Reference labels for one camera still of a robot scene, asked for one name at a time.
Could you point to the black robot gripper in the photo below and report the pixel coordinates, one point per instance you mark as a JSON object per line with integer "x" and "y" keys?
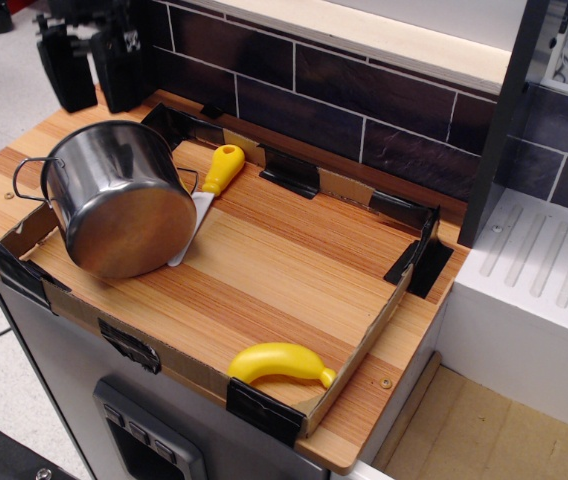
{"x": 116, "y": 54}

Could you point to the stainless steel pot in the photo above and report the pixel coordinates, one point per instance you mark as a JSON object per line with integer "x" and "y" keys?
{"x": 120, "y": 204}

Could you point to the yellow toy banana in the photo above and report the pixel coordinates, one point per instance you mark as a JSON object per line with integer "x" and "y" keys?
{"x": 279, "y": 358}

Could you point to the grey oven control panel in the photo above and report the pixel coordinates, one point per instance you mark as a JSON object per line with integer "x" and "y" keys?
{"x": 147, "y": 447}

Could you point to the white toy sink drainboard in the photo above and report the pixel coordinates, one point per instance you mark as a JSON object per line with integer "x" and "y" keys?
{"x": 506, "y": 320}

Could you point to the yellow handled toy knife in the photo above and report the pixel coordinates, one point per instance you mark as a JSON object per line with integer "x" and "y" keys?
{"x": 227, "y": 162}

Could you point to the dark grey right post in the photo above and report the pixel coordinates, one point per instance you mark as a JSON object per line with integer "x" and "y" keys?
{"x": 483, "y": 194}

